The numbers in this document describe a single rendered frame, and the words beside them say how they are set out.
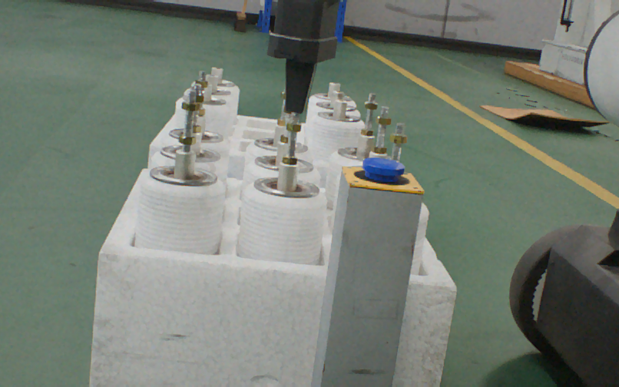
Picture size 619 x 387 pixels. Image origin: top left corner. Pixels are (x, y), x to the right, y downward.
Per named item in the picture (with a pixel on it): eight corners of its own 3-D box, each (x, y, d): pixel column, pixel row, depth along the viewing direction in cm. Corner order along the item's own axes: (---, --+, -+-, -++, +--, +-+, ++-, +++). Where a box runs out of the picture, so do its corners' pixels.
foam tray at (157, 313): (383, 305, 139) (400, 196, 134) (431, 433, 101) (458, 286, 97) (133, 281, 135) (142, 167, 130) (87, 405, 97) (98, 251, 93)
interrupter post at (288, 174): (300, 192, 101) (303, 163, 100) (289, 195, 99) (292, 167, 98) (283, 187, 102) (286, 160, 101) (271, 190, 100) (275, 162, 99)
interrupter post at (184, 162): (172, 181, 98) (174, 152, 97) (173, 176, 100) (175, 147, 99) (193, 183, 98) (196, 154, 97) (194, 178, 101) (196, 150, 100)
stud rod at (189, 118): (187, 158, 98) (193, 91, 96) (179, 157, 98) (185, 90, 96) (191, 157, 99) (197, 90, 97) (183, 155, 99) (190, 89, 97)
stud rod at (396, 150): (385, 186, 102) (394, 122, 100) (392, 186, 102) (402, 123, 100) (388, 189, 101) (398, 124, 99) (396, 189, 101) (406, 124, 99)
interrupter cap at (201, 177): (147, 184, 95) (147, 178, 95) (151, 168, 102) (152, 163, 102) (216, 191, 96) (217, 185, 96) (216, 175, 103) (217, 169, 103)
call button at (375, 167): (398, 180, 85) (401, 159, 85) (405, 190, 82) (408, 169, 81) (357, 175, 85) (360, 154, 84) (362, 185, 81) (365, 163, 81)
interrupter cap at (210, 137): (225, 137, 126) (226, 132, 126) (220, 147, 119) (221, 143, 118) (172, 130, 125) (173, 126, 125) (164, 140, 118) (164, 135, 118)
